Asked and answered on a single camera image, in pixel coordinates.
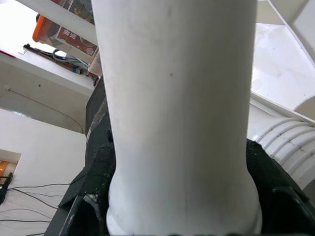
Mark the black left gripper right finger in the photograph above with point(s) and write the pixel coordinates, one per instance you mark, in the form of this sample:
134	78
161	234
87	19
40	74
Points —
280	204

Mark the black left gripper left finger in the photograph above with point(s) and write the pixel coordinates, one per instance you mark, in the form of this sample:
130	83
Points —
83	201

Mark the white plastic children table top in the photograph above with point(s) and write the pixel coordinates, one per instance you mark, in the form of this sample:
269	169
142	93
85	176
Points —
278	61

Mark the beige cloth covered bench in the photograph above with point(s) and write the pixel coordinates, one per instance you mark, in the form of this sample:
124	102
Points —
96	66

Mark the red printed carton box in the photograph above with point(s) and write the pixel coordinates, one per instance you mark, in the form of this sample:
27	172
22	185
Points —
73	39

